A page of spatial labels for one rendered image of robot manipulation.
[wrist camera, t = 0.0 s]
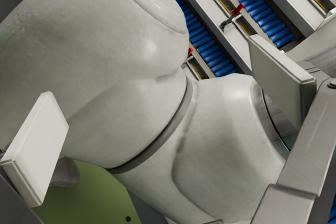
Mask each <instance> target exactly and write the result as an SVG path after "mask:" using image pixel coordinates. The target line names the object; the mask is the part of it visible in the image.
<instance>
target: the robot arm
mask: <svg viewBox="0 0 336 224"><path fill-rule="evenodd" d="M247 40H248V48H249V56H250V63H251V71H252V76H250V75H245V74H238V73H232V74H229V75H226V76H222V77H216V78H209V79H203V80H199V81H196V82H194V83H193V82H192V81H191V80H190V79H189V78H188V77H187V76H186V75H185V73H184V72H183V70H182V68H181V65H182V64H183V63H184V62H185V61H186V59H187V57H188V52H189V32H188V29H187V25H186V19H185V15H184V13H183V11H182V9H181V8H180V6H179V5H178V3H177V2H176V0H23V1H22V2H21V3H20V4H19V5H18V6H17V7H16V8H15V9H14V10H13V11H12V12H11V13H10V14H9V15H8V16H7V17H6V18H5V19H4V20H3V21H2V22H1V23H0V224H44V223H43V222H42V220H41V219H40V218H39V217H38V216H37V215H36V214H35V212H34V211H33V210H32V209H31V208H34V207H38V206H41V205H42V203H43V201H44V198H45V195H46V192H47V189H48V187H51V186H59V187H64V188H70V187H72V186H73V185H75V184H76V183H77V182H78V181H79V180H80V178H81V173H80V170H79V168H78V167H77V165H76V164H75V162H74V160H73V159H75V160H79V161H82V162H86V163H89V164H92V165H95V166H99V167H102V168H104V169H105V170H106V171H108V172H109V173H110V174H111V175H113V176H114V177H115V178H116V179H117V180H118V181H119V182H120V183H121V184H122V185H123V186H124V187H126V188H127V189H128V190H129V191H131V192H132V193H133V194H134V195H136V196H137V197H138V198H140V199H141V200H142V201H144V202H145V203H146V204H148V205H149V206H151V207H152V208H153V209H155V210H156V211H158V212H159V213H161V214H162V215H164V216H165V217H167V218H169V219H170V220H172V221H173V222H175V223H177V224H328V220H329V216H330V212H331V209H332V205H333V201H334V197H335V193H336V43H335V44H333V45H331V46H329V47H327V48H325V49H323V50H321V51H319V52H317V53H315V54H313V55H311V56H309V57H307V58H305V59H303V60H301V61H298V62H293V61H292V60H291V59H290V58H288V57H287V56H286V55H284V54H283V53H282V52H280V51H279V50H278V49H277V48H275V47H274V46H273V45H271V44H270V43H269V42H267V41H266V40H265V39H264V38H262V37H261V36H260V35H258V34H254V35H251V36H249V38H248V39H247Z"/></svg>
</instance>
